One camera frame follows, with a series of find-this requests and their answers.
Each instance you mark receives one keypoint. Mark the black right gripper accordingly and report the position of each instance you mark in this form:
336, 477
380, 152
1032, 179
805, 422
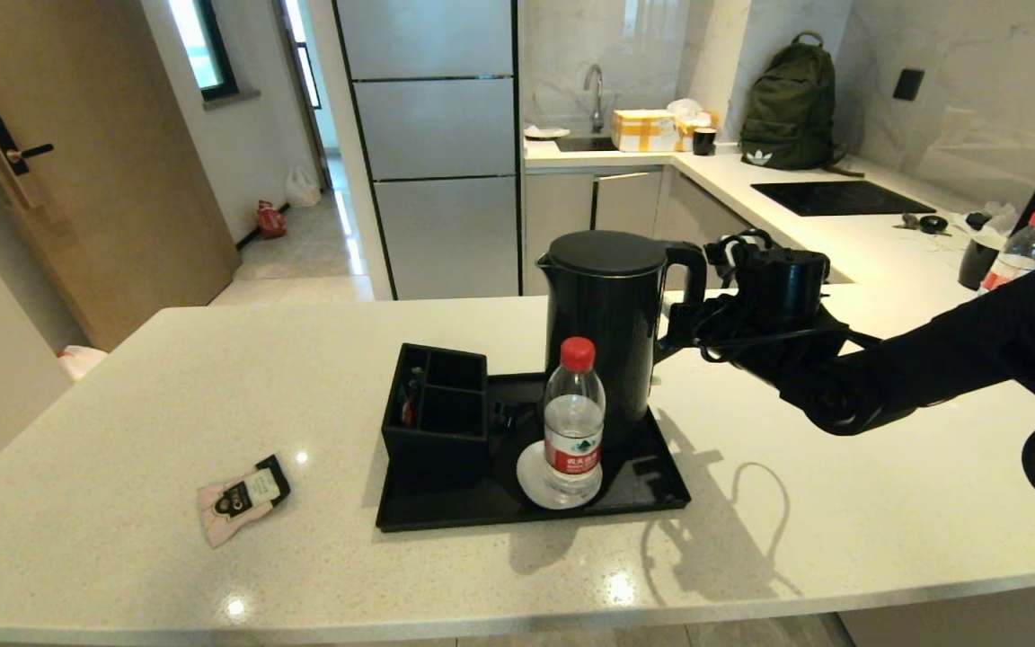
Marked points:
724, 328

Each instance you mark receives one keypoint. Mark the black electric kettle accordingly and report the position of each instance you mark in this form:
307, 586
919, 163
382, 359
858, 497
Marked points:
607, 323

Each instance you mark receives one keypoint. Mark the pink white tea packet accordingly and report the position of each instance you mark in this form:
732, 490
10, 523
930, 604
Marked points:
243, 499

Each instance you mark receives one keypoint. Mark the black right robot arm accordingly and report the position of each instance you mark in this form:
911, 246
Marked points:
949, 368

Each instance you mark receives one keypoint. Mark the red-label water bottle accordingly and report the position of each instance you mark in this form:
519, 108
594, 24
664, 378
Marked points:
1016, 252
574, 422

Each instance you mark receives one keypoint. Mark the black induction cooktop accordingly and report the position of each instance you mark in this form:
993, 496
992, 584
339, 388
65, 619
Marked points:
842, 199

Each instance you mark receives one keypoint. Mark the black serving tray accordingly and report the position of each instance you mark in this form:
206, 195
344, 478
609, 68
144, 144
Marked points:
643, 485

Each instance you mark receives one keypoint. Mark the black mug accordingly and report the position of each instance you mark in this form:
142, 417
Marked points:
705, 143

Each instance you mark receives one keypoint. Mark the white kitchen base cabinets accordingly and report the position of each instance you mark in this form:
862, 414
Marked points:
562, 211

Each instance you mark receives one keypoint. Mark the yellow-taped cardboard box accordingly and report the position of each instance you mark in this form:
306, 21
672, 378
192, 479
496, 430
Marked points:
644, 132

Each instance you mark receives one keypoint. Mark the crumpled white plastic bag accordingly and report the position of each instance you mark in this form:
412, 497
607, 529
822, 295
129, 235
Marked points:
687, 109

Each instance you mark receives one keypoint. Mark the kitchen sink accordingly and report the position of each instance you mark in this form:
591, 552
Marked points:
586, 145

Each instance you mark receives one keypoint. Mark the black keys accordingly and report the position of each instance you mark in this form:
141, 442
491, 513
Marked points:
930, 224

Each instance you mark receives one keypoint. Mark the dark green backpack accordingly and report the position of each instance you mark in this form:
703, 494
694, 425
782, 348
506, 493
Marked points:
793, 108

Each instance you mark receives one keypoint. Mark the white round coaster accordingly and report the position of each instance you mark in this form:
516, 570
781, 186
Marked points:
531, 476

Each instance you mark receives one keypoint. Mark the white cloth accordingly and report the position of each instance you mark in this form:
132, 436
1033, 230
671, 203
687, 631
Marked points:
547, 133

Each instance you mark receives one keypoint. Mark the chrome kitchen faucet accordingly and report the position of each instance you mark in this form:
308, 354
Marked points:
597, 93

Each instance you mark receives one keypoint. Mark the crumpled white tissue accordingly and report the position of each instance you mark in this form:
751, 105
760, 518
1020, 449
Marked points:
999, 219

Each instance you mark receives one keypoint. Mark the black organizer box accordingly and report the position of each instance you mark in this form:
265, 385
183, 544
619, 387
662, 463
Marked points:
437, 458

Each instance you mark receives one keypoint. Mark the red sachet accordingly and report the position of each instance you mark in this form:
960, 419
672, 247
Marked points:
408, 409

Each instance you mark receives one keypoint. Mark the silver tall refrigerator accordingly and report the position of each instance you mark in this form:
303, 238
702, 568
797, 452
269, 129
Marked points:
432, 144

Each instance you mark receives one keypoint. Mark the red bag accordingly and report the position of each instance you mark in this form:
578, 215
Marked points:
271, 222

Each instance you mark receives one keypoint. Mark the dark-framed window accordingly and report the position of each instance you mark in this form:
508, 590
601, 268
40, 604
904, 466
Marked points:
203, 45

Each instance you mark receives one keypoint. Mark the brown wooden door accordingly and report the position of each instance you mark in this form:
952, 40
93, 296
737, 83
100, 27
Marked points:
104, 180

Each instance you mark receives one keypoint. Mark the white trash bag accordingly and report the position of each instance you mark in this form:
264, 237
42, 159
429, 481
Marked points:
82, 361

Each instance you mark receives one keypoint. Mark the black wall socket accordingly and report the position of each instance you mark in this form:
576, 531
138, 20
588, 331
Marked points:
908, 85

